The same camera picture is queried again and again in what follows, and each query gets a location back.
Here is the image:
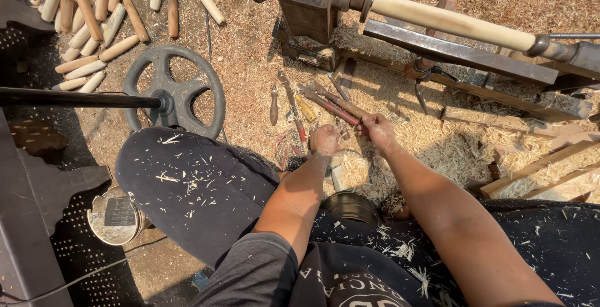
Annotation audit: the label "person's left hand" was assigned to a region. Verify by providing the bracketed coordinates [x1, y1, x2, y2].
[308, 124, 343, 158]

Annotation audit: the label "person's right hand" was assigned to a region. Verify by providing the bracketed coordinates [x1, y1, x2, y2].
[357, 113, 399, 154]

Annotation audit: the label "red-handled turning chisel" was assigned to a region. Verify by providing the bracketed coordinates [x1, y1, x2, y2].
[299, 87, 363, 128]

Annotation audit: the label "white container of shavings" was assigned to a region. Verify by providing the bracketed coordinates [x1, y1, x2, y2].
[323, 148, 374, 193]

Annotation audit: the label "small grey steel chisel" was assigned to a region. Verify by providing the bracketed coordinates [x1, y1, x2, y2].
[327, 72, 350, 102]

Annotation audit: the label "long chisel with red ferrule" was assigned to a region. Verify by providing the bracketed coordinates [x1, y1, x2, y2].
[277, 70, 308, 143]

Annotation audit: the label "metal hook clamp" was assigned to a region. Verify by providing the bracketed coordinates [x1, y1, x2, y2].
[412, 65, 446, 115]

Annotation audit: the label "round metal can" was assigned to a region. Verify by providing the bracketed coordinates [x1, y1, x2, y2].
[321, 190, 383, 227]

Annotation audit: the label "steel tool rest bar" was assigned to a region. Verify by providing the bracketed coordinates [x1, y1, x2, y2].
[363, 18, 560, 87]

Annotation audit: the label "pale wooden lathe workpiece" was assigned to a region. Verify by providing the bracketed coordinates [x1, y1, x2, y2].
[370, 0, 538, 54]

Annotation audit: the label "rusty lathe headstock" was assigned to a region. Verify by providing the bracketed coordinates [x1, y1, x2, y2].
[246, 0, 381, 71]

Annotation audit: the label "person's black trousers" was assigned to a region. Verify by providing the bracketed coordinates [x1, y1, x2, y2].
[114, 126, 600, 307]

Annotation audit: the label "wooden lathe bed beam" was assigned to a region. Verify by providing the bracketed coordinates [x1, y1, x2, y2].
[339, 48, 594, 123]

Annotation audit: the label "person's grey printed shirt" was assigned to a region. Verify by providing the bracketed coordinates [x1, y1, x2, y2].
[187, 232, 425, 307]

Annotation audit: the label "light wooden plank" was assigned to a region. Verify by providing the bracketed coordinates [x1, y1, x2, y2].
[519, 162, 600, 201]
[479, 139, 600, 200]

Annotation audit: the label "black spoked wheel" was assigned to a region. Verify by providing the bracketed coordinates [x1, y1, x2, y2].
[121, 45, 227, 140]

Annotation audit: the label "single brown wooden spindle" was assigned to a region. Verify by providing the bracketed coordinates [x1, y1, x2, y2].
[167, 0, 180, 39]

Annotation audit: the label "lathe tailstock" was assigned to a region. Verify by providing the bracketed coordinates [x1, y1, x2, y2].
[524, 32, 600, 93]

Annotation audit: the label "white plastic bucket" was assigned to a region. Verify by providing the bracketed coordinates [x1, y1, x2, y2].
[86, 184, 153, 246]

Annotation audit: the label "black metal shaft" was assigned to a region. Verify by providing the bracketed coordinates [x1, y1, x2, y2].
[0, 86, 175, 117]

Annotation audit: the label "pile of turned wooden pegs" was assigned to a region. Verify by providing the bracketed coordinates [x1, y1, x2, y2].
[16, 0, 168, 95]

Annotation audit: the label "brown wooden block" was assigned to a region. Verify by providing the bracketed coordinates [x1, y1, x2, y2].
[8, 119, 69, 159]

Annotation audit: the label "black perforated metal furniture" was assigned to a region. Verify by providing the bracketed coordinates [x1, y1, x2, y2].
[0, 0, 113, 307]

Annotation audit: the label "brown-handled turning chisel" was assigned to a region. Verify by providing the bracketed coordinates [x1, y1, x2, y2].
[310, 81, 372, 119]

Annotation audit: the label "yellow-handled tool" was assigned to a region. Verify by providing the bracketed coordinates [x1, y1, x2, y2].
[294, 93, 318, 124]

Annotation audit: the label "short wooden-handled awl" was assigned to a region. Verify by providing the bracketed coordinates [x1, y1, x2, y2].
[269, 85, 280, 127]

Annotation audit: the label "thin grey cable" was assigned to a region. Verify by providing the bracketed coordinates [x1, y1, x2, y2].
[0, 236, 168, 306]

